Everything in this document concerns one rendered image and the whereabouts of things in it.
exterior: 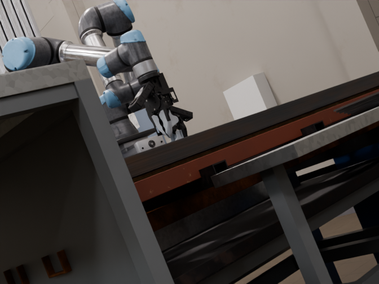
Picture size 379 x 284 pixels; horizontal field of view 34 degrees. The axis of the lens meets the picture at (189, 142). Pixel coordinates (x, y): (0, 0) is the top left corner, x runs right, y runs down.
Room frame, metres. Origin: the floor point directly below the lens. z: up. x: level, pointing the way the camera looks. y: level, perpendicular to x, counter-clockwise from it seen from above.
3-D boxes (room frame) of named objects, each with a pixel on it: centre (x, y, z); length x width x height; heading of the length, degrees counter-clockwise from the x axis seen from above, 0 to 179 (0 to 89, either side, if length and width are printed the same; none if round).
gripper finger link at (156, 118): (2.03, 0.05, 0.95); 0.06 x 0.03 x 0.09; 135
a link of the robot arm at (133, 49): (2.02, 0.05, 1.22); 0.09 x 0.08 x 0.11; 58
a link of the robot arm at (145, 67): (2.02, 0.05, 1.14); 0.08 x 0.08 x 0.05
